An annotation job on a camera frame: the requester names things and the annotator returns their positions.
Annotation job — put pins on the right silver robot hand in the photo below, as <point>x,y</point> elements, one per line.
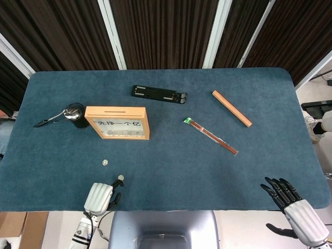
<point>306,220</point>

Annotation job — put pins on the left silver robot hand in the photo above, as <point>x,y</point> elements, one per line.
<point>98,197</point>

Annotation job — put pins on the silver coin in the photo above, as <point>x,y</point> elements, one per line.
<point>120,177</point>
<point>104,162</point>

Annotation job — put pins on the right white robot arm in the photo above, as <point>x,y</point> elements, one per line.
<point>319,245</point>

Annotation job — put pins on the cardboard box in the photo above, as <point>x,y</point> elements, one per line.
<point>11,224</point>
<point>35,228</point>

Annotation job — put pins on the grey robot torso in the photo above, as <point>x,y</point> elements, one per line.
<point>166,223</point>

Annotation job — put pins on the blue table cloth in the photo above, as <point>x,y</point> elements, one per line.
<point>168,176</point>

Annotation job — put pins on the black mesh pen cup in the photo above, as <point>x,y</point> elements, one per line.
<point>81,123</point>

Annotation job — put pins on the metal spoon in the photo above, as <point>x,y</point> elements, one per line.
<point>71,113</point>

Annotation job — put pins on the white sneaker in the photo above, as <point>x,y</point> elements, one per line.
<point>309,123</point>

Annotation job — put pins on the person leg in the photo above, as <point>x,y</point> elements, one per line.
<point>326,119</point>

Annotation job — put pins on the black equipment base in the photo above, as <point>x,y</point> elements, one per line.
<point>315,106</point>

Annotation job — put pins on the black folding stand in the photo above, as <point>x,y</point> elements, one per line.
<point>155,93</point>

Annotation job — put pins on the packaged red chopsticks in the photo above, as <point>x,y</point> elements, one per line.
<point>211,136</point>

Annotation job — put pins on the wooden rolling pin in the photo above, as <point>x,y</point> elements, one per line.
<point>232,109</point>

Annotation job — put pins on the wooden coin box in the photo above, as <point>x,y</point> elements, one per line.
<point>135,114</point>

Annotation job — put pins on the white partition frame post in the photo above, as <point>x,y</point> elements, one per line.
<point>313,70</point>
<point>216,33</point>
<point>111,33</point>
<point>255,33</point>
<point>15,57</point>

